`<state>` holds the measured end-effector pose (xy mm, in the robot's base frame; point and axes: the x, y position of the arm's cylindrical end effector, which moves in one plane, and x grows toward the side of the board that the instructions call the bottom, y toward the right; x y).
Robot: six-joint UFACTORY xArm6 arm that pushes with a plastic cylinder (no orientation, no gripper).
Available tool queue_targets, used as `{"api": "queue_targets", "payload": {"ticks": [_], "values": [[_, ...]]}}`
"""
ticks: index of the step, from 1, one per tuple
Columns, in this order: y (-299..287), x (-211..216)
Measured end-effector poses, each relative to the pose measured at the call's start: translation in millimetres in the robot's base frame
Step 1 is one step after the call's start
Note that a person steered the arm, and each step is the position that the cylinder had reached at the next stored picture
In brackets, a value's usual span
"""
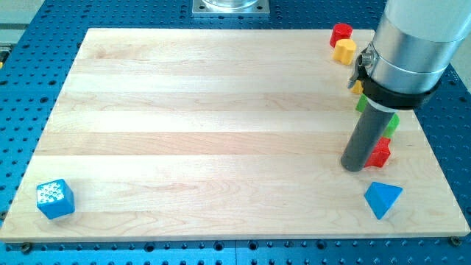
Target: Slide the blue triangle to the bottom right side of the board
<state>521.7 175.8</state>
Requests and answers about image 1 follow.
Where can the red cylinder block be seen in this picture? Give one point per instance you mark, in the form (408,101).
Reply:
(340,31)

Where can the blue cube block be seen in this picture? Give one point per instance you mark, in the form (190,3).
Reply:
(55,199)

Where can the red star block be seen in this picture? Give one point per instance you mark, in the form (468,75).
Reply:
(380,153)

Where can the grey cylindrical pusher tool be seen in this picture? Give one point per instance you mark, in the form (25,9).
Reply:
(365,136)

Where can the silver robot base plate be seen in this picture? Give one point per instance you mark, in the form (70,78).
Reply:
(230,7)

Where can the small yellow block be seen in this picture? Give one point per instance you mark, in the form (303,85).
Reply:
(357,88)

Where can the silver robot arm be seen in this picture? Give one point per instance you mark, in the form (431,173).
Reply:
(414,43)

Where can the green block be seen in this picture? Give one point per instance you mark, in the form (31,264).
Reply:
(391,126)

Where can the wooden board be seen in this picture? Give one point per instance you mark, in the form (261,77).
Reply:
(189,134)

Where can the blue triangle block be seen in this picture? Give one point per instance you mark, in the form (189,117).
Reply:
(381,197)

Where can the yellow heart block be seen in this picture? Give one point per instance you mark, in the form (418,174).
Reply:
(344,51)

